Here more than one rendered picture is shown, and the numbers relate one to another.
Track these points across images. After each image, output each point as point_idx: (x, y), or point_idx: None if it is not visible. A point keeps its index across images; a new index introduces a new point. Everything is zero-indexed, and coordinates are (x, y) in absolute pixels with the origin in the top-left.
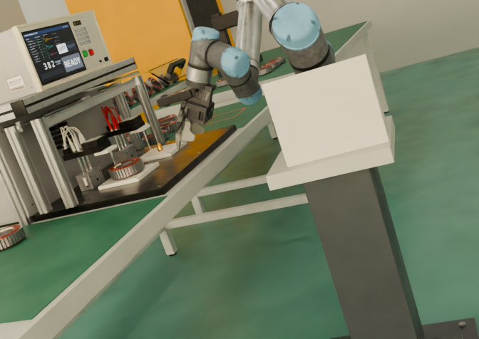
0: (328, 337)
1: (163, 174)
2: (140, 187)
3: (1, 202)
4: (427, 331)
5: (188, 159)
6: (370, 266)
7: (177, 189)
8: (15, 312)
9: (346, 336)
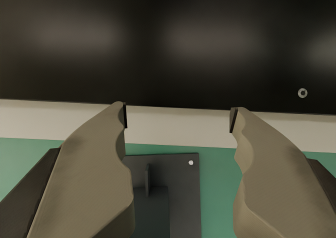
0: (204, 149)
1: (120, 34)
2: None
3: None
4: (191, 223)
5: (232, 81)
6: None
7: (2, 128)
8: None
9: (198, 165)
